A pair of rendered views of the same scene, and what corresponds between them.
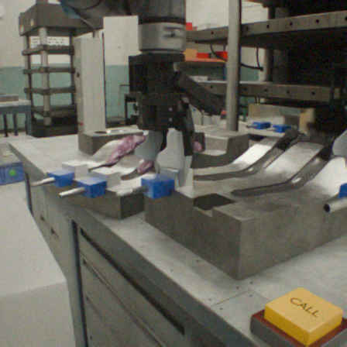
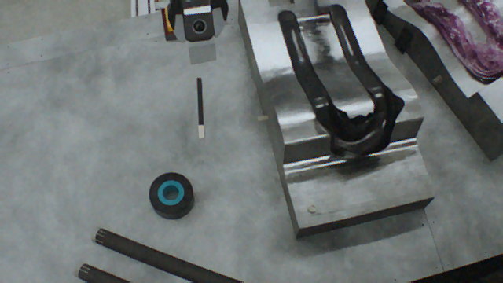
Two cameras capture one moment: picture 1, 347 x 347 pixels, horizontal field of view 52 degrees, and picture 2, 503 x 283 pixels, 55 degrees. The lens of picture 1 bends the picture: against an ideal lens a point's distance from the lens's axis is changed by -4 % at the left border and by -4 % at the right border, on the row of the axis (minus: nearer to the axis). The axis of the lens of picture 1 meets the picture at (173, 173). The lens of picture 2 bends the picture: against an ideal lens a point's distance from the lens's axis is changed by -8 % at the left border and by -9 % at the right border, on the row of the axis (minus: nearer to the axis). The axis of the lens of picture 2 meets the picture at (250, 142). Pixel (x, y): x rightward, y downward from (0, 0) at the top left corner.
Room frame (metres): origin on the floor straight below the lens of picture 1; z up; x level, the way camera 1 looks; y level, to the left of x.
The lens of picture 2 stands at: (0.72, -0.78, 1.71)
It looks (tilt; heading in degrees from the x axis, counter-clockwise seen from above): 64 degrees down; 108
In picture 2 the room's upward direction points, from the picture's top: 3 degrees clockwise
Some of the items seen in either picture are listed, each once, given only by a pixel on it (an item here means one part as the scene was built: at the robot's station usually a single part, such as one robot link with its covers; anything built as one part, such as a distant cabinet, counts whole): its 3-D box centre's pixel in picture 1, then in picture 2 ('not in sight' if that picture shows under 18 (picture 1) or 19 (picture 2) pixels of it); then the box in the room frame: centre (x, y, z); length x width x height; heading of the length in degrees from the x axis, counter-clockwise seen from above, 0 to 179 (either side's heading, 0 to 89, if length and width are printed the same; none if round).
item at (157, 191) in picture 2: not in sight; (171, 196); (0.48, -0.52, 0.82); 0.08 x 0.08 x 0.04
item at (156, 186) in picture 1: (152, 187); not in sight; (0.59, 0.04, 0.89); 0.13 x 0.05 x 0.05; 123
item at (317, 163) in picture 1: (280, 158); (339, 67); (0.69, -0.21, 0.92); 0.35 x 0.16 x 0.09; 123
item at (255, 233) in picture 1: (288, 183); (332, 89); (0.69, -0.23, 0.87); 0.50 x 0.26 x 0.14; 123
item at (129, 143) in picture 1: (158, 144); (473, 23); (0.94, 0.04, 0.90); 0.26 x 0.18 x 0.08; 140
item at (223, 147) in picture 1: (157, 159); (469, 35); (0.94, 0.04, 0.86); 0.50 x 0.26 x 0.11; 140
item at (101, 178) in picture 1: (87, 188); not in sight; (0.69, 0.17, 0.86); 0.13 x 0.05 x 0.05; 140
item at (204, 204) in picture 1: (214, 211); (279, 2); (0.53, -0.06, 0.87); 0.05 x 0.05 x 0.04; 33
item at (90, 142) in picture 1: (110, 140); not in sight; (1.35, 0.23, 0.84); 0.20 x 0.15 x 0.07; 123
